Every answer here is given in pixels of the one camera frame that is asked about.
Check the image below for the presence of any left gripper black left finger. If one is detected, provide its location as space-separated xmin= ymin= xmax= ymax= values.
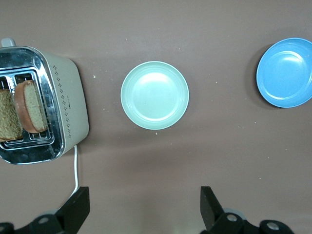
xmin=0 ymin=186 xmax=90 ymax=234

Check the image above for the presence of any white toaster power cable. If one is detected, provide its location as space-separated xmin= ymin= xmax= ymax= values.
xmin=70 ymin=144 xmax=79 ymax=195

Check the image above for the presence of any beige and chrome toaster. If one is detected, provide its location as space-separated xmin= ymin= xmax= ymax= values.
xmin=0 ymin=38 xmax=90 ymax=165

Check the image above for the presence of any mint green plate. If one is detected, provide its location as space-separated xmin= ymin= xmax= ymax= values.
xmin=120 ymin=60 xmax=190 ymax=130

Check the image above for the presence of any blue plate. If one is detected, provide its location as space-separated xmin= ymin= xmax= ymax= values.
xmin=255 ymin=37 xmax=312 ymax=109

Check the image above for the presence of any brown bread slice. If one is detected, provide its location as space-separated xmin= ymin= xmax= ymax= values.
xmin=14 ymin=80 xmax=49 ymax=134
xmin=0 ymin=89 xmax=24 ymax=143

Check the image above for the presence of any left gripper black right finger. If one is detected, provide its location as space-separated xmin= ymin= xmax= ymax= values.
xmin=200 ymin=186 xmax=293 ymax=234

